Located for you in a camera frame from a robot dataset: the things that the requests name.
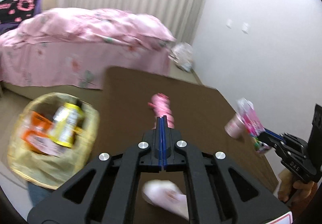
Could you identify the pink caterpillar toy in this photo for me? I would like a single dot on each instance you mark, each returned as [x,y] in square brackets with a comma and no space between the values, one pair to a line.
[160,104]

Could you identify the black pink pillow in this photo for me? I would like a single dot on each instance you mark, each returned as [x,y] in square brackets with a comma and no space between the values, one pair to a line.
[13,12]

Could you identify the orange snack bag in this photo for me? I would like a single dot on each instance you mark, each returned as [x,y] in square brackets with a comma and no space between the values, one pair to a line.
[35,134]

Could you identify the operator right hand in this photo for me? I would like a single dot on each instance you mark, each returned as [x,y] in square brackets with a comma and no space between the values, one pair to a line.
[288,183]

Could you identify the white wall socket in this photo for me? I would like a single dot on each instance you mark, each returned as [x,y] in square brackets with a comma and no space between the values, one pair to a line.
[245,28]

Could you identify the pink cartoon wrapper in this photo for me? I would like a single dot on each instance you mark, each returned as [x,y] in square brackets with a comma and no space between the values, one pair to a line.
[252,124]

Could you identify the white wall switch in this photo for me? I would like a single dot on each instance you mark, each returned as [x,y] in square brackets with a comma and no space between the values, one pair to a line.
[229,23]

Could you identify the pink plastic bottle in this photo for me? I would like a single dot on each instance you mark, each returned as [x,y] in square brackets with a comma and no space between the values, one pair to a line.
[235,127]

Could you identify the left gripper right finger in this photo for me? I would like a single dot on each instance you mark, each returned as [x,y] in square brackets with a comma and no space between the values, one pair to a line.
[217,189]

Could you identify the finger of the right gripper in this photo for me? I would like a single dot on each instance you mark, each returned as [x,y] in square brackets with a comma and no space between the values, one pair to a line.
[269,136]

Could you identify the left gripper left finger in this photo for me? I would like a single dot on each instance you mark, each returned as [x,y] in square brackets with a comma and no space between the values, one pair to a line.
[105,190]

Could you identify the clear plastic bag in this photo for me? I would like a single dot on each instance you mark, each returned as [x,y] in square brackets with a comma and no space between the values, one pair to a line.
[182,55]

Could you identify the pink floral bed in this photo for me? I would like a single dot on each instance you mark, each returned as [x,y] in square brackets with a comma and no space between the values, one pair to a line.
[74,47]

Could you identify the brown cloth table cover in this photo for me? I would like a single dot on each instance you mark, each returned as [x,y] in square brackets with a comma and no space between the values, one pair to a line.
[200,114]

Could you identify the yellow-lined trash bin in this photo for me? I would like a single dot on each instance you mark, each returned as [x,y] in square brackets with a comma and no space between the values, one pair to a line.
[49,171]

